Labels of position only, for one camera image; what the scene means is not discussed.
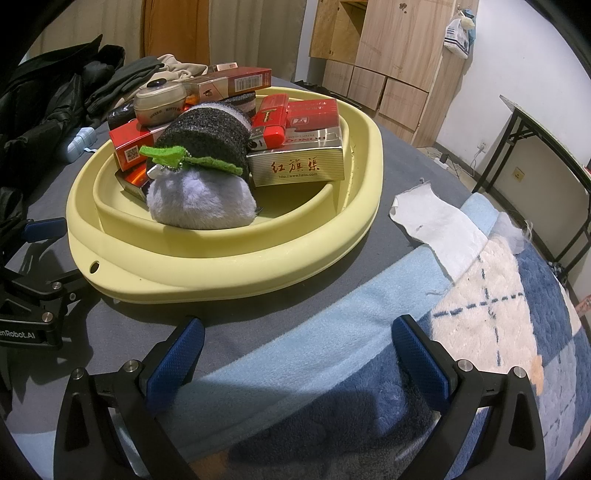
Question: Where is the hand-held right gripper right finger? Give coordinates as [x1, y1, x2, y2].
[392, 315, 548, 480]

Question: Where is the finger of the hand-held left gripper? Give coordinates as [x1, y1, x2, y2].
[0, 217, 68, 266]
[0, 269, 92, 310]

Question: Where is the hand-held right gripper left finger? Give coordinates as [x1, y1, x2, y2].
[53, 316, 206, 480]

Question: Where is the yellow plastic basin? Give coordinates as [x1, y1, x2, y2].
[66, 85, 384, 304]

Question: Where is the light purple plush toy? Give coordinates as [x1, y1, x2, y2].
[139, 145, 259, 230]

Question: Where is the silver cigarette box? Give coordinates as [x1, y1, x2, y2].
[246, 138, 347, 188]

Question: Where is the long red cigarette carton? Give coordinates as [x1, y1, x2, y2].
[182, 68, 273, 100]

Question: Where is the red lighter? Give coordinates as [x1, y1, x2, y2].
[252, 93, 289, 151]

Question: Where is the red white cigarette box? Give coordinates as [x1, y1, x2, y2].
[283, 98, 343, 151]

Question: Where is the light blue bottle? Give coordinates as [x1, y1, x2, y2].
[66, 127, 97, 163]

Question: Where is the orange red box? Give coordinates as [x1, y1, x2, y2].
[115, 162, 153, 201]

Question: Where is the checkered blue white blanket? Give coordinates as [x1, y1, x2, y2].
[14, 194, 587, 480]

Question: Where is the red box with white label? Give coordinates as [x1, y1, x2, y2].
[109, 119, 178, 171]

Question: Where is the white cloth piece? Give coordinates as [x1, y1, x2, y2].
[389, 183, 489, 282]

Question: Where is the black jacket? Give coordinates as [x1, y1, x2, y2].
[0, 34, 126, 222]

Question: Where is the round metal tin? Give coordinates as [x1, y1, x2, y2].
[133, 80, 188, 126]

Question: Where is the grey green garment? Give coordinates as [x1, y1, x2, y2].
[85, 55, 167, 116]

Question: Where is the beige garment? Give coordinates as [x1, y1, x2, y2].
[154, 53, 211, 86]

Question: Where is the black white round sponge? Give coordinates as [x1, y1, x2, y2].
[222, 91, 257, 116]

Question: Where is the orange wooden door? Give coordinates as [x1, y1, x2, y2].
[141, 0, 211, 65]

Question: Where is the black folding table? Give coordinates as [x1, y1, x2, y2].
[471, 95, 591, 296]

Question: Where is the wooden wardrobe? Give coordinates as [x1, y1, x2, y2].
[308, 0, 478, 148]

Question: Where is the white hanging bag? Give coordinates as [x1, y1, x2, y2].
[443, 7, 478, 58]

